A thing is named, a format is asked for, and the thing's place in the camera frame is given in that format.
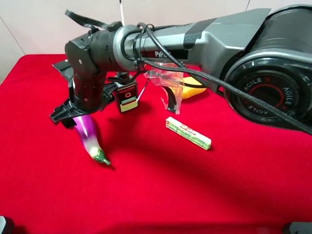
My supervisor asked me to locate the green white candy pack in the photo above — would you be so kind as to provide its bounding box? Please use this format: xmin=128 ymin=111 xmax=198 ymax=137
xmin=165 ymin=117 xmax=212 ymax=150

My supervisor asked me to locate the black pump lotion bottle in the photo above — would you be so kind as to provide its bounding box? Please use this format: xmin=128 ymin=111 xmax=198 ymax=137
xmin=108 ymin=72 xmax=138 ymax=113

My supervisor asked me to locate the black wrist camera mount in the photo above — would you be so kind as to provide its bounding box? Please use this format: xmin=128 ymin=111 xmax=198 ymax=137
xmin=52 ymin=59 xmax=74 ymax=82

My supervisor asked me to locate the black braided cable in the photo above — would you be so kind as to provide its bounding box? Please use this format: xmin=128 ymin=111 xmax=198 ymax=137
xmin=64 ymin=9 xmax=312 ymax=135

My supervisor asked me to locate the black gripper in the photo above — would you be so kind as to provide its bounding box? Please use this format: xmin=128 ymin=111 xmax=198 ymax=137
xmin=50 ymin=73 xmax=117 ymax=129

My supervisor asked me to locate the white wall seam strip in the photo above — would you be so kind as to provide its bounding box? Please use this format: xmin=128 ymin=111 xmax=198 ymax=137
xmin=119 ymin=0 xmax=125 ymax=26

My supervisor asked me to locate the yellow mango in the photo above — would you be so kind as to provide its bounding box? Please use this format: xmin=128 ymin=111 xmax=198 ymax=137
xmin=182 ymin=77 xmax=206 ymax=99

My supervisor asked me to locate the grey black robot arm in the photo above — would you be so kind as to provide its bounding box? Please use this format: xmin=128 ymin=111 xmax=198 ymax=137
xmin=50 ymin=4 xmax=312 ymax=134

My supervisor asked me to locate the dark base block right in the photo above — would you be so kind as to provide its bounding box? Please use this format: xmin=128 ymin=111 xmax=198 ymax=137
xmin=282 ymin=222 xmax=312 ymax=234

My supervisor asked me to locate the red velvet table cloth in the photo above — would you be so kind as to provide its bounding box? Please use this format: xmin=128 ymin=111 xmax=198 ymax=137
xmin=0 ymin=55 xmax=312 ymax=234

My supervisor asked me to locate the purple eggplant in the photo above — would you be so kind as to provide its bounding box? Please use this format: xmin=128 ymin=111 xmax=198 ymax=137
xmin=73 ymin=115 xmax=111 ymax=165

